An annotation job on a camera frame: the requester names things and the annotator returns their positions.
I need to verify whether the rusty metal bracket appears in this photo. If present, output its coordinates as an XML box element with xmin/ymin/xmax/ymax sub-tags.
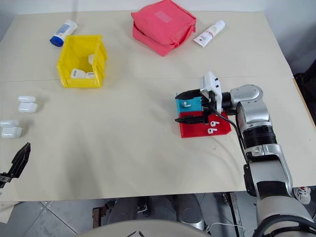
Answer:
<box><xmin>92</xmin><ymin>206</ymin><xmax>110</xmax><ymax>228</ymax></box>

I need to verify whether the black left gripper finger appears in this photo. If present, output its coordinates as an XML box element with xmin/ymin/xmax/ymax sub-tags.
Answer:
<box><xmin>10</xmin><ymin>142</ymin><xmax>32</xmax><ymax>179</ymax></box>

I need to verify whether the yellow plastic bin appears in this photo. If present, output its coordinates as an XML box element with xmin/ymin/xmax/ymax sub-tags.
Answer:
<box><xmin>56</xmin><ymin>34</ymin><xmax>109</xmax><ymax>88</ymax></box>

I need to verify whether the white sneaker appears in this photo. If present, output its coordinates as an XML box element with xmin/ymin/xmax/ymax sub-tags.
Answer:
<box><xmin>293</xmin><ymin>187</ymin><xmax>312</xmax><ymax>205</ymax></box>

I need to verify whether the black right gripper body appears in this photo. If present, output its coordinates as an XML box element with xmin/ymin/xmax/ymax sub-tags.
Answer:
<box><xmin>201</xmin><ymin>91</ymin><xmax>216</xmax><ymax>123</ymax></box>

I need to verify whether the pink fabric zipper pouch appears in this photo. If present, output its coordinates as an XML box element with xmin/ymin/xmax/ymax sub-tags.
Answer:
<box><xmin>130</xmin><ymin>0</ymin><xmax>198</xmax><ymax>57</ymax></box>

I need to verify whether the thin white cable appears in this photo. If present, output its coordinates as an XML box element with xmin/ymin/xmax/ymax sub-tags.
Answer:
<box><xmin>206</xmin><ymin>221</ymin><xmax>246</xmax><ymax>234</ymax></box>

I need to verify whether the red plastic tray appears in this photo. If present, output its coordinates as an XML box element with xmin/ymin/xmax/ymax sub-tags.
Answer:
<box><xmin>179</xmin><ymin>110</ymin><xmax>233</xmax><ymax>138</ymax></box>

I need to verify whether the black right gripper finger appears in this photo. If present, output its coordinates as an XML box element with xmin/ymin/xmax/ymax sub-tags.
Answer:
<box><xmin>174</xmin><ymin>115</ymin><xmax>207</xmax><ymax>125</ymax></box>
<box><xmin>176</xmin><ymin>89</ymin><xmax>202</xmax><ymax>100</ymax></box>

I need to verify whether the grey metal frame bar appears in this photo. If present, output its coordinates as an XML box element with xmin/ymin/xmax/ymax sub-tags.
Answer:
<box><xmin>223</xmin><ymin>192</ymin><xmax>245</xmax><ymax>237</ymax></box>

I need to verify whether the white bottle with blue cap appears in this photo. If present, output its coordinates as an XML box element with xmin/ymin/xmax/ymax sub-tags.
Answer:
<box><xmin>49</xmin><ymin>20</ymin><xmax>79</xmax><ymax>47</ymax></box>

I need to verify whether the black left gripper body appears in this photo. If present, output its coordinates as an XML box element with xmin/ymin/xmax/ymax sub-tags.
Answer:
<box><xmin>0</xmin><ymin>171</ymin><xmax>12</xmax><ymax>189</ymax></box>

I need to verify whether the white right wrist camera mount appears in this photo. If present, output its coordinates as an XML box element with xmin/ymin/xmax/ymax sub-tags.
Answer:
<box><xmin>199</xmin><ymin>71</ymin><xmax>223</xmax><ymax>112</ymax></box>

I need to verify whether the teal plastic tray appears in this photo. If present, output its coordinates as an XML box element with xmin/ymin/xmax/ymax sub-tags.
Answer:
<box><xmin>175</xmin><ymin>92</ymin><xmax>204</xmax><ymax>117</ymax></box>

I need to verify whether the white cream tube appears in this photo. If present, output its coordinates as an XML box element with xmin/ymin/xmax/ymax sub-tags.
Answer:
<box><xmin>193</xmin><ymin>20</ymin><xmax>226</xmax><ymax>48</ymax></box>

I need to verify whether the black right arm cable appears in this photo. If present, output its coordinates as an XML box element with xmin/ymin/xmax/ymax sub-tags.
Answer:
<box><xmin>209</xmin><ymin>108</ymin><xmax>250</xmax><ymax>171</ymax></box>

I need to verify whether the black equipment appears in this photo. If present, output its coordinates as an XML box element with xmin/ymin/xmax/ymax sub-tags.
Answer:
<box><xmin>293</xmin><ymin>66</ymin><xmax>316</xmax><ymax>105</ymax></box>

